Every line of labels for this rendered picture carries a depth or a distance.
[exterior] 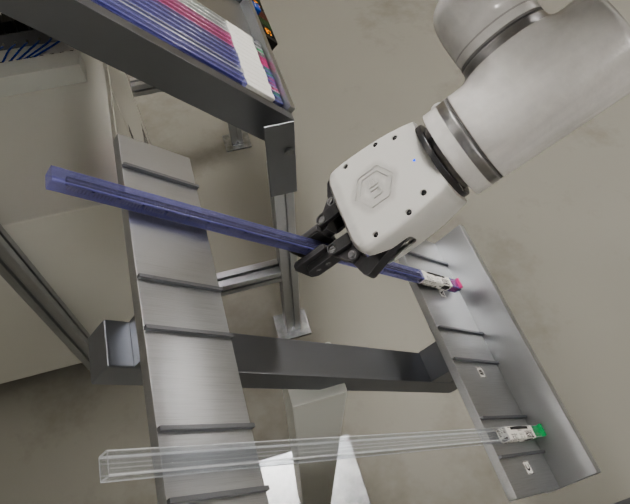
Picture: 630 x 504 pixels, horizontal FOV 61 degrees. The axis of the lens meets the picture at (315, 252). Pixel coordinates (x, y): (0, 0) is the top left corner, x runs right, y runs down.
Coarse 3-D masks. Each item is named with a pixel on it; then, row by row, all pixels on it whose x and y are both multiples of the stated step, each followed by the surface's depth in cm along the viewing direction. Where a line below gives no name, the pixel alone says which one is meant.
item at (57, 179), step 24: (72, 192) 37; (96, 192) 38; (120, 192) 39; (144, 192) 41; (168, 216) 42; (192, 216) 43; (216, 216) 45; (264, 240) 49; (288, 240) 50; (312, 240) 53; (456, 288) 69
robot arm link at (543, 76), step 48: (576, 0) 41; (528, 48) 40; (576, 48) 39; (624, 48) 38; (480, 96) 42; (528, 96) 41; (576, 96) 40; (624, 96) 42; (480, 144) 43; (528, 144) 42
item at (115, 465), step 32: (160, 448) 30; (192, 448) 31; (224, 448) 33; (256, 448) 34; (288, 448) 36; (320, 448) 38; (352, 448) 40; (384, 448) 42; (416, 448) 45; (448, 448) 49; (128, 480) 29
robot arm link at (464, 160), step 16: (432, 112) 45; (448, 112) 44; (432, 128) 44; (448, 128) 43; (432, 144) 46; (448, 144) 43; (464, 144) 43; (448, 160) 44; (464, 160) 43; (480, 160) 43; (464, 176) 44; (480, 176) 44; (496, 176) 45; (480, 192) 47
